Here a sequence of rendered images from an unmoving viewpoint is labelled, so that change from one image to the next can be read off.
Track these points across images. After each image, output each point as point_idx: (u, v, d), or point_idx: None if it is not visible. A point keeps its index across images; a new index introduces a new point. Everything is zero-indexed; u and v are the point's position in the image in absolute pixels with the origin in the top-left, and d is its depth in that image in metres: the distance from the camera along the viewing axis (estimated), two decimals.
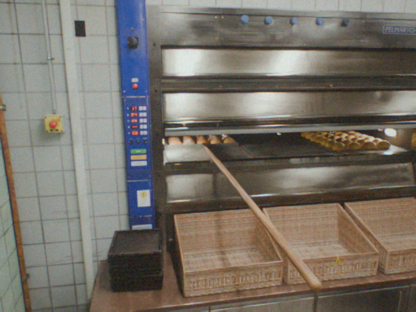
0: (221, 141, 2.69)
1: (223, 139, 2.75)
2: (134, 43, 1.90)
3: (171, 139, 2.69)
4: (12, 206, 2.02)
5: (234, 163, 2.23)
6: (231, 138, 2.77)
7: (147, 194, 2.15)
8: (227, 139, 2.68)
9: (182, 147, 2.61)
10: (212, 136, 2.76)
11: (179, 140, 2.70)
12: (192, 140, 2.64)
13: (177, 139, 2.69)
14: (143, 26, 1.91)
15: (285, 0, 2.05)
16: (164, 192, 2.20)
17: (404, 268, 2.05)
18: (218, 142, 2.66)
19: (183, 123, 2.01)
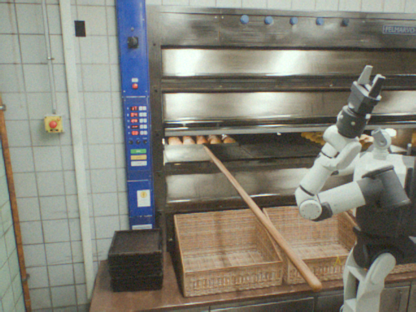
0: (221, 141, 2.69)
1: (223, 139, 2.75)
2: (134, 43, 1.90)
3: (171, 139, 2.69)
4: (12, 206, 2.02)
5: (234, 163, 2.23)
6: (231, 138, 2.77)
7: (147, 194, 2.15)
8: (227, 139, 2.68)
9: (182, 147, 2.61)
10: (212, 136, 2.76)
11: (179, 140, 2.70)
12: (192, 140, 2.64)
13: (177, 139, 2.69)
14: (143, 26, 1.91)
15: (285, 0, 2.05)
16: (164, 192, 2.20)
17: (404, 268, 2.05)
18: (218, 142, 2.66)
19: (183, 123, 2.01)
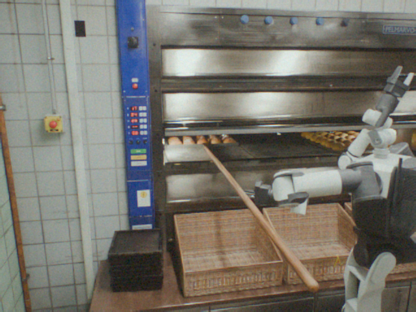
0: (221, 141, 2.69)
1: (223, 139, 2.75)
2: (134, 43, 1.90)
3: (171, 139, 2.69)
4: (12, 206, 2.02)
5: (234, 163, 2.23)
6: (231, 138, 2.77)
7: (147, 194, 2.15)
8: (227, 139, 2.68)
9: (182, 147, 2.61)
10: (212, 136, 2.76)
11: (179, 140, 2.70)
12: (192, 140, 2.64)
13: (177, 139, 2.69)
14: (143, 26, 1.91)
15: (285, 0, 2.05)
16: (164, 192, 2.20)
17: (404, 268, 2.05)
18: (218, 142, 2.66)
19: (183, 123, 2.01)
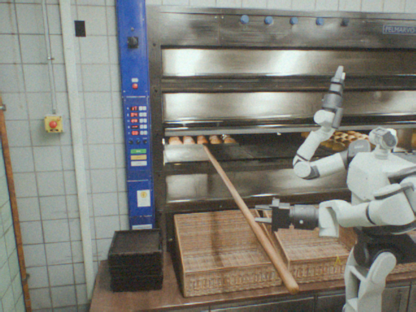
0: (222, 141, 2.68)
1: (224, 139, 2.75)
2: (134, 43, 1.90)
3: (171, 139, 2.70)
4: (12, 206, 2.02)
5: (234, 163, 2.23)
6: (232, 138, 2.77)
7: (147, 194, 2.15)
8: (227, 140, 2.68)
9: (182, 147, 2.62)
10: (212, 136, 2.76)
11: (180, 140, 2.71)
12: (192, 140, 2.65)
13: (178, 139, 2.70)
14: (143, 26, 1.91)
15: (285, 0, 2.05)
16: (164, 192, 2.20)
17: (404, 268, 2.05)
18: (218, 142, 2.66)
19: (183, 123, 2.01)
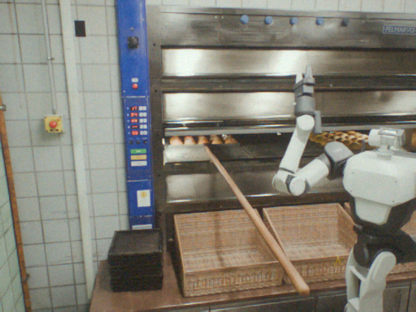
0: (223, 142, 2.67)
1: (225, 139, 2.74)
2: (134, 43, 1.90)
3: (172, 139, 2.69)
4: (12, 206, 2.02)
5: (234, 163, 2.23)
6: (233, 138, 2.76)
7: (147, 194, 2.15)
8: (229, 140, 2.67)
9: (184, 147, 2.60)
10: (213, 136, 2.75)
11: (181, 140, 2.70)
12: (194, 140, 2.64)
13: (179, 139, 2.69)
14: (143, 26, 1.91)
15: (285, 0, 2.05)
16: (164, 192, 2.20)
17: (404, 268, 2.05)
18: (219, 143, 2.65)
19: (183, 123, 2.01)
